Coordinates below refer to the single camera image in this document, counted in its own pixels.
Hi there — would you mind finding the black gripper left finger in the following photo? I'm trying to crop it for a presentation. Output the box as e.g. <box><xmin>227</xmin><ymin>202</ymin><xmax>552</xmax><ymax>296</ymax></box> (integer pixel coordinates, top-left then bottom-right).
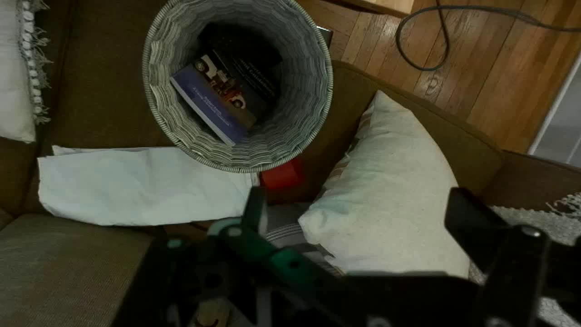
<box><xmin>239</xmin><ymin>185</ymin><xmax>270</xmax><ymax>236</ymax></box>

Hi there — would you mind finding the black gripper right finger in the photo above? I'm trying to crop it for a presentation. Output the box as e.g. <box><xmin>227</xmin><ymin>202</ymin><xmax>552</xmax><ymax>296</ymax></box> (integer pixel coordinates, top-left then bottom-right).
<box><xmin>443</xmin><ymin>185</ymin><xmax>517</xmax><ymax>276</ymax></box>

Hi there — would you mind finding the white cloth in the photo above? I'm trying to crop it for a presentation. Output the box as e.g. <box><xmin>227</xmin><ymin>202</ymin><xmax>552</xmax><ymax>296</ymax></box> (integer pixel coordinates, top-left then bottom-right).
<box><xmin>36</xmin><ymin>143</ymin><xmax>261</xmax><ymax>227</ymax></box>

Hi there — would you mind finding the grey woven basket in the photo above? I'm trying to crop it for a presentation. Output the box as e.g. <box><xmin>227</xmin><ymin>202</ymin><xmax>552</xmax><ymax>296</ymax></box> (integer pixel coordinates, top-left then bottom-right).
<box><xmin>141</xmin><ymin>0</ymin><xmax>334</xmax><ymax>174</ymax></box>

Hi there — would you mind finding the small red object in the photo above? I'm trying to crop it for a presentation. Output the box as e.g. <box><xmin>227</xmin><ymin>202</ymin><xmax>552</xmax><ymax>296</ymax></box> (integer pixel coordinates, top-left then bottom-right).
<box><xmin>257</xmin><ymin>154</ymin><xmax>307</xmax><ymax>196</ymax></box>

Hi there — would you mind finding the plain cream square pillow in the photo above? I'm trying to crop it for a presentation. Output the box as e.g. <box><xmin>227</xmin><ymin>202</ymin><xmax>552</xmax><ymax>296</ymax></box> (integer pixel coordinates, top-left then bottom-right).
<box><xmin>296</xmin><ymin>89</ymin><xmax>479</xmax><ymax>283</ymax></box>

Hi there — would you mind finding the dark blue book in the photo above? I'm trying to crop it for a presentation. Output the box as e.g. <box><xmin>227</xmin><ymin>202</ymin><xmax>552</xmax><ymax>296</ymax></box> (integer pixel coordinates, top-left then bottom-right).
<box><xmin>169</xmin><ymin>51</ymin><xmax>279</xmax><ymax>145</ymax></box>

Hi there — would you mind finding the brown fabric sofa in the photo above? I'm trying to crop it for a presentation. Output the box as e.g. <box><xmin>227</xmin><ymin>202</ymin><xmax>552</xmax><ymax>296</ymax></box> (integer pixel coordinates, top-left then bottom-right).
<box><xmin>0</xmin><ymin>0</ymin><xmax>581</xmax><ymax>327</ymax></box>

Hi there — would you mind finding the white door frame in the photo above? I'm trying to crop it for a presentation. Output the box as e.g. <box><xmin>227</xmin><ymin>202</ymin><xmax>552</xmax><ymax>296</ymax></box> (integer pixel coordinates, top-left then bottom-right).
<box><xmin>526</xmin><ymin>53</ymin><xmax>581</xmax><ymax>169</ymax></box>

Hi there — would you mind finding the black floor cable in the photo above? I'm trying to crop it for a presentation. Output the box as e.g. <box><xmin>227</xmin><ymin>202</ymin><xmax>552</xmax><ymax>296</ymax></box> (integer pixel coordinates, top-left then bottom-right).
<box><xmin>394</xmin><ymin>0</ymin><xmax>581</xmax><ymax>73</ymax></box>

